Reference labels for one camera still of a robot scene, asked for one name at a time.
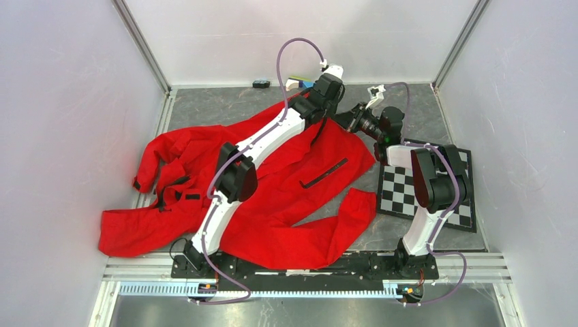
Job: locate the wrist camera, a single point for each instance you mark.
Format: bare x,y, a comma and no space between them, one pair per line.
331,69
376,95

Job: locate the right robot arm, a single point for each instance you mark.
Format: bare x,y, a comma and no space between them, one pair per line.
415,248

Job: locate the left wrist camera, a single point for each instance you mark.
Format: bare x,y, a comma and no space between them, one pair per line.
331,69

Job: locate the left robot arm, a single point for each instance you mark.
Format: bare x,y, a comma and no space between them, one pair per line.
235,179

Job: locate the red jacket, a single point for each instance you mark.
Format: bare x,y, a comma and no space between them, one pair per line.
304,214

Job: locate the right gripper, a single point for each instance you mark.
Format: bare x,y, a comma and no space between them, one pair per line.
350,120

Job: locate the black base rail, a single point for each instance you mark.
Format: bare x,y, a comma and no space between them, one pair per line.
357,274

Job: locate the small black box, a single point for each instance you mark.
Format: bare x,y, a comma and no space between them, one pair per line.
261,84

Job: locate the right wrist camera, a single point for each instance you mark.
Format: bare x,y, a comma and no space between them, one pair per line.
376,95

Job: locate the black white checkerboard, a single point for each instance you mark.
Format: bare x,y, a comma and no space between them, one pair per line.
435,179

